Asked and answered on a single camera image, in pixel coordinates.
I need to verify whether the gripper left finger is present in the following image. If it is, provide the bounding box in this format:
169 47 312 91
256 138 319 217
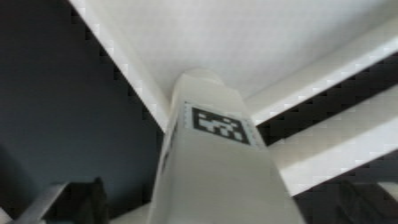
8 178 111 224

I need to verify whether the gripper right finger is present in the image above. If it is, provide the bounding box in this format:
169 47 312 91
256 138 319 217
333 181 398 224

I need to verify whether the white desk top tray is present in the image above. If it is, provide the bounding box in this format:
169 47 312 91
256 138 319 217
68 0 398 125

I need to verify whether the white front fence bar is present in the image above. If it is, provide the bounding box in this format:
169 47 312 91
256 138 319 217
271 94 398 196

